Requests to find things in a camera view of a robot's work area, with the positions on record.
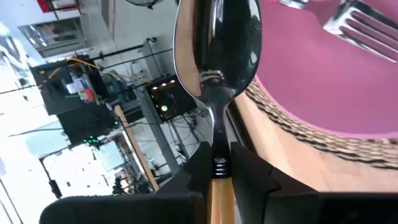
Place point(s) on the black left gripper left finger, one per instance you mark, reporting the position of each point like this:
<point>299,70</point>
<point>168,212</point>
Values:
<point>186,186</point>

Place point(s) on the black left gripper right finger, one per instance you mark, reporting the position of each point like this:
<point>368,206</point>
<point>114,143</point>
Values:
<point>264,196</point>

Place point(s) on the pink plastic bowl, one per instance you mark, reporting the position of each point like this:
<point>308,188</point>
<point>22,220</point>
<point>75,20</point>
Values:
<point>311,77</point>

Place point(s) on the round woven straw placemat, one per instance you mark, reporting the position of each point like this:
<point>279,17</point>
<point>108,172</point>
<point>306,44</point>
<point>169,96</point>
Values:
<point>311,137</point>

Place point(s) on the black perforated electronics box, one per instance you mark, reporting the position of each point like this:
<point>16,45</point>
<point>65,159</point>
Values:
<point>174,99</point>

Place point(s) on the black equipment cart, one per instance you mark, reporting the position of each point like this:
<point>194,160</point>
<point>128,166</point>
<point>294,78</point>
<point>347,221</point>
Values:
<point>87,124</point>

